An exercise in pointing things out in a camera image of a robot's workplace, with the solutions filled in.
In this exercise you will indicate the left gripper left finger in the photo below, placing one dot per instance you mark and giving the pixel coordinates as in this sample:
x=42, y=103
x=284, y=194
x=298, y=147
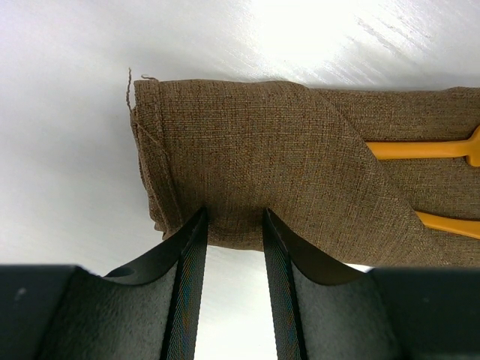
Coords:
x=147, y=308

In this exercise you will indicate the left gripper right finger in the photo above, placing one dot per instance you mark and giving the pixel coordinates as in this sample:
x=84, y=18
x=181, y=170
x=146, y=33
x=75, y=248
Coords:
x=324, y=309

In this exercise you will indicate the orange plastic knife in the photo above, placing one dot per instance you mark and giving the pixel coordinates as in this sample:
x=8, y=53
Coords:
x=468, y=228

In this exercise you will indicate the brown cloth napkin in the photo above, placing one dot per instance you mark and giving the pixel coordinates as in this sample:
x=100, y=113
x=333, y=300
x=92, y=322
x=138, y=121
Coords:
x=238, y=148

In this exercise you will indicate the orange plastic fork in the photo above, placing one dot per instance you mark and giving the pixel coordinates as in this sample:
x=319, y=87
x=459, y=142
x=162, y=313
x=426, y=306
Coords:
x=466, y=148

